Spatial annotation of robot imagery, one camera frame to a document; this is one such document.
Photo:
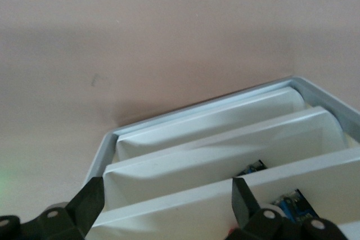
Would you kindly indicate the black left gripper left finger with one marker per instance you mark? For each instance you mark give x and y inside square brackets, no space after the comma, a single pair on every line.
[87,206]

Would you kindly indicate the blue circuit board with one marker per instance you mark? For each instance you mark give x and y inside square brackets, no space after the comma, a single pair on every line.
[250,168]
[292,206]

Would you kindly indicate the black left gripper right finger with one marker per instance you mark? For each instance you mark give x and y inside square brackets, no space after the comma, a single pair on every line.
[244,206]

